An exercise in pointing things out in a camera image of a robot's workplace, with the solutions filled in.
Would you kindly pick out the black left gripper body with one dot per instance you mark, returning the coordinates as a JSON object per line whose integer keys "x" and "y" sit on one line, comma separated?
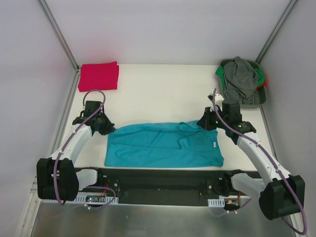
{"x": 106, "y": 126}

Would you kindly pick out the left aluminium frame post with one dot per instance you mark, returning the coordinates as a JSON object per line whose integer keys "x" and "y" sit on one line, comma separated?
{"x": 58, "y": 33}

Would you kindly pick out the grey plastic laundry bin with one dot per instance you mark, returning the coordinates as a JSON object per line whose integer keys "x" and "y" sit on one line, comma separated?
{"x": 259, "y": 96}

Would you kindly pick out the white slotted cable duct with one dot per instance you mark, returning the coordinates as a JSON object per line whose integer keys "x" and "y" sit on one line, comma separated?
{"x": 94, "y": 200}

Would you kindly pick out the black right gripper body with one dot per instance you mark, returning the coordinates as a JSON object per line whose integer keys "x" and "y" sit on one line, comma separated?
{"x": 205, "y": 121}

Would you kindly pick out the aluminium frame post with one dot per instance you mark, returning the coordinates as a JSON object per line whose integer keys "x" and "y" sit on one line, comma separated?
{"x": 276, "y": 29}
{"x": 58, "y": 33}

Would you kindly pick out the aluminium front rail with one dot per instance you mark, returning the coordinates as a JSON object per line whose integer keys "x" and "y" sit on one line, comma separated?
{"x": 34, "y": 188}

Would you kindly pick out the grey t-shirt in bin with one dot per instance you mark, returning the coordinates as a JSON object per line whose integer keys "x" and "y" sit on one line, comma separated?
{"x": 241, "y": 81}

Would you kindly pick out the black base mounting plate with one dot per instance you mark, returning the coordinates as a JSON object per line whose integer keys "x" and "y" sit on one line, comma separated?
{"x": 163, "y": 187}

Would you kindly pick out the teal t-shirt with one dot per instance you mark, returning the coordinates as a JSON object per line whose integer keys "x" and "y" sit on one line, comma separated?
{"x": 163, "y": 145}

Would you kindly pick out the green t-shirt in bin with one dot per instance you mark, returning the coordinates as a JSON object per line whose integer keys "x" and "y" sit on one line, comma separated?
{"x": 220, "y": 73}

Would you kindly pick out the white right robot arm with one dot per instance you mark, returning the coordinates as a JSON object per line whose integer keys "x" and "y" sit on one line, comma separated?
{"x": 280, "y": 193}

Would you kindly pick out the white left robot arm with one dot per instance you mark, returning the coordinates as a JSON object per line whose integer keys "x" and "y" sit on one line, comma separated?
{"x": 57, "y": 178}

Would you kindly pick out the right aluminium frame post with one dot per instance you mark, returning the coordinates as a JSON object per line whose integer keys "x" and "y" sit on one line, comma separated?
{"x": 276, "y": 29}

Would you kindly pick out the red t-shirt in bin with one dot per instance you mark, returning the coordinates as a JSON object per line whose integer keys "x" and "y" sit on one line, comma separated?
{"x": 261, "y": 79}

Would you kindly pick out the folded magenta t-shirt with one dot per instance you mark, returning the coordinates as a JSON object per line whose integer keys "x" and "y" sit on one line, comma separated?
{"x": 102, "y": 76}

